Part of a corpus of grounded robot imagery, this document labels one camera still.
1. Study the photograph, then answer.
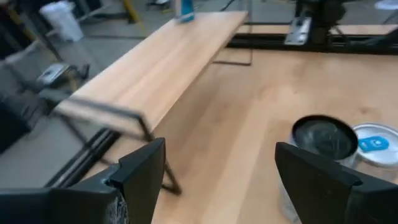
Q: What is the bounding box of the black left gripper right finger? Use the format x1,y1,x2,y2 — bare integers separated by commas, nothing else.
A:
275,142,398,224

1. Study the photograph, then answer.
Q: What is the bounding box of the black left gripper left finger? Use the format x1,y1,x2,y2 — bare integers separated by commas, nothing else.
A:
0,138,166,224

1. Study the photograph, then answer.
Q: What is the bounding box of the white Celsius can black lid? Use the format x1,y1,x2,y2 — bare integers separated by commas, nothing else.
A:
278,114,360,224

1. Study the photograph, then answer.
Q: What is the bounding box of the blue silver Red Bull can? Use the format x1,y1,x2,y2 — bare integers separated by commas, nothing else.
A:
174,0,196,23
351,123,398,184

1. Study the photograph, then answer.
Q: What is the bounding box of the black floor bin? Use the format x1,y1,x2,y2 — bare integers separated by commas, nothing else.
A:
0,90,47,153

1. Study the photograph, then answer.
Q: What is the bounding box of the white power box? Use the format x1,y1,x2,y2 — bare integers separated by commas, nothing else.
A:
36,63,72,88

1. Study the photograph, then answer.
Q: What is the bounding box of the white plastic bin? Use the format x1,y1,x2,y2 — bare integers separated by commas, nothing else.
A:
39,1,84,43

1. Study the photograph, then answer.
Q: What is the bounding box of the wooden shelf with black frame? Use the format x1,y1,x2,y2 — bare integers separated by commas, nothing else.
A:
52,0,253,195

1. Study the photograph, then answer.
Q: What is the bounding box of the black aluminium table frame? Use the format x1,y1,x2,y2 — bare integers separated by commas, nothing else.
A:
45,23,398,189

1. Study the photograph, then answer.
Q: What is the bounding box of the yellow cable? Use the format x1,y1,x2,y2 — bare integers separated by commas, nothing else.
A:
123,0,141,24

